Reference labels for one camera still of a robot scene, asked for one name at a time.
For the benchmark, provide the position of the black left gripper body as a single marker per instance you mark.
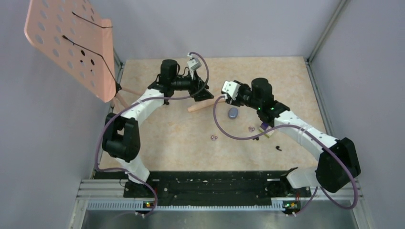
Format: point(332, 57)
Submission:
point(188, 84)

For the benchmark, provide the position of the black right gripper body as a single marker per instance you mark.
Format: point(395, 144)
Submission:
point(243, 98)

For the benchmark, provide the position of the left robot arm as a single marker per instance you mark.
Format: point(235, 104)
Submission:
point(121, 139)

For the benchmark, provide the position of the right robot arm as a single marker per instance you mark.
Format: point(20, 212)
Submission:
point(337, 159)

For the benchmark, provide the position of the grey-blue oval case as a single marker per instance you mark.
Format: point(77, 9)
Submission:
point(233, 113)

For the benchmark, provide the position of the purple and green toy blocks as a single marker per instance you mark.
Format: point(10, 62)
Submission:
point(265, 128)

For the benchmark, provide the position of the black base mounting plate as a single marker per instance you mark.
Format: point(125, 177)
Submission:
point(213, 188)

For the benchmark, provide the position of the pink perforated board stand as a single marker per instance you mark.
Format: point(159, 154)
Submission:
point(73, 35)

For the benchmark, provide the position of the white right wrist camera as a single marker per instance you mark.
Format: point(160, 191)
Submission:
point(230, 89)

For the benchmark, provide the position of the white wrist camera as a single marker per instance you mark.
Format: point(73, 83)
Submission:
point(230, 89)
point(193, 63)

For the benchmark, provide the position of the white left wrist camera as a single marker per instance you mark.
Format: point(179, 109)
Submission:
point(193, 63)

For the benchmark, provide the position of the aluminium frame rail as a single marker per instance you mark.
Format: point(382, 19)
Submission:
point(100, 204)

